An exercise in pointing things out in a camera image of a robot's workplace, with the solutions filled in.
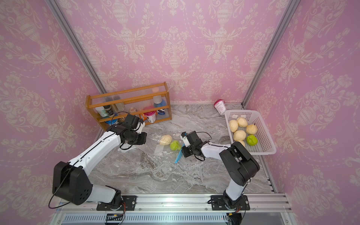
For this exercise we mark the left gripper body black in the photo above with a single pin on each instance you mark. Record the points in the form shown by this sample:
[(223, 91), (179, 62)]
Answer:
[(137, 138)]

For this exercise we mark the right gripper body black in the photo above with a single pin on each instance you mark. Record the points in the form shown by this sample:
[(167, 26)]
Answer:
[(189, 151)]

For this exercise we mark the green pear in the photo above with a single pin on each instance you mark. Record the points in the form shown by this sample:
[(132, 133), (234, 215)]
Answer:
[(175, 145), (252, 140)]

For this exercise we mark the clear zip-top bag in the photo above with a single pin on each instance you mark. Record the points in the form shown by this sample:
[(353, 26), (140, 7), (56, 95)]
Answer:
[(164, 152)]

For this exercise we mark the beige pear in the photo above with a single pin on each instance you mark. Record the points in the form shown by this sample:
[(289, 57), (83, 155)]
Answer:
[(239, 135), (242, 122), (233, 125)]

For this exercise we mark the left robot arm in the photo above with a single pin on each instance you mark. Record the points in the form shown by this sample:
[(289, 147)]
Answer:
[(71, 179)]

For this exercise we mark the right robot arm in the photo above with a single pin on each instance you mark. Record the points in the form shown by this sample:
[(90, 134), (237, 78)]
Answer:
[(239, 163)]

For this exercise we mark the pink lid cup on shelf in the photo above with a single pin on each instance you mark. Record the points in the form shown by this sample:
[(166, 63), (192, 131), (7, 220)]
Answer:
[(151, 116)]

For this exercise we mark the dark spice jar on shelf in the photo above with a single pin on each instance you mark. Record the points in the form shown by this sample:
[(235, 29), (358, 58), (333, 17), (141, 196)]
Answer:
[(109, 110)]

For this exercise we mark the wooden shelf rack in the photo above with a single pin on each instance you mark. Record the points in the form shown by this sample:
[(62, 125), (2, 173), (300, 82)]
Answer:
[(135, 101)]

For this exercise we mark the white green bottle on shelf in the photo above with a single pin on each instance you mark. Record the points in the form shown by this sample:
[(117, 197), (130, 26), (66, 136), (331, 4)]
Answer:
[(102, 111)]

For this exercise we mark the blue white bottle on shelf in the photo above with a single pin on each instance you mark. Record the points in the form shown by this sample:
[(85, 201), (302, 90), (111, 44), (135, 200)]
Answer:
[(159, 102)]

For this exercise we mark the pink lid yogurt cup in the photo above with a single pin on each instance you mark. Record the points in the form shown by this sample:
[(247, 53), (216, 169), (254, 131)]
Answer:
[(220, 106)]

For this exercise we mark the white plastic basket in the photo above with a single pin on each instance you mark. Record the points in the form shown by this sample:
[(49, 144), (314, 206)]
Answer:
[(256, 126)]

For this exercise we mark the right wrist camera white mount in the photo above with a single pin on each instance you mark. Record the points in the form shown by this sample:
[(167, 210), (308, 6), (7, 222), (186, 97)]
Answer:
[(187, 138)]

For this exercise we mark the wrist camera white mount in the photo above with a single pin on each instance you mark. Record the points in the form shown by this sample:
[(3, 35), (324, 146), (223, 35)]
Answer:
[(187, 138), (134, 123)]

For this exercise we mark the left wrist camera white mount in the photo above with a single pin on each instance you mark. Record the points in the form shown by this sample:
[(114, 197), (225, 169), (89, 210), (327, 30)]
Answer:
[(134, 123)]

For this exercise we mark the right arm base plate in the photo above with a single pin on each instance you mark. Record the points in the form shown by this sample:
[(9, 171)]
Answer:
[(222, 203)]

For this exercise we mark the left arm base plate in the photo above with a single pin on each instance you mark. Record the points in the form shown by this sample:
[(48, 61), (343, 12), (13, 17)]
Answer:
[(128, 203)]

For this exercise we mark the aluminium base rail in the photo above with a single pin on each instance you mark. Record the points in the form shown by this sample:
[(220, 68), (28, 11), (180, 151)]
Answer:
[(181, 209)]

